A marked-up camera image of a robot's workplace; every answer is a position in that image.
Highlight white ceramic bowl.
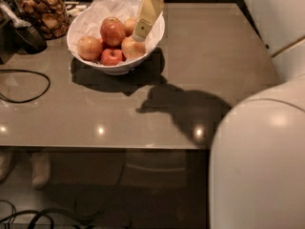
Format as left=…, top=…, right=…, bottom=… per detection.
left=66, top=0, right=166, bottom=76

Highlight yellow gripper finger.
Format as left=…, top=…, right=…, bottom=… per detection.
left=132, top=0, right=164, bottom=42

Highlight top centre red apple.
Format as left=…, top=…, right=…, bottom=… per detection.
left=100, top=17, right=126, bottom=47

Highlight glass jar of dried slices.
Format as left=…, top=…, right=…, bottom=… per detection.
left=15, top=0, right=70, bottom=40

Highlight small front red apple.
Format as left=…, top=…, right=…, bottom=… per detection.
left=101, top=48, right=124, bottom=66

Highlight black cables on floor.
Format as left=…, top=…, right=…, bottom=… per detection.
left=0, top=199, right=132, bottom=229

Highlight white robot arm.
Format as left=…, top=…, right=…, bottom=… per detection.
left=141, top=0, right=305, bottom=229

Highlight black appliance with silver handle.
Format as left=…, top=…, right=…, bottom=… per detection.
left=0, top=0, right=47, bottom=54

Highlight yellow-red apple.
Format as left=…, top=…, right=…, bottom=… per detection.
left=124, top=17, right=136, bottom=36
left=121, top=36, right=146, bottom=59
left=77, top=36, right=103, bottom=61

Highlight white paper bowl liner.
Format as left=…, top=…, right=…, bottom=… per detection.
left=68, top=0, right=164, bottom=69

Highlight black cable on table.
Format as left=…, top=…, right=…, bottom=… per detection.
left=0, top=69, right=51, bottom=105

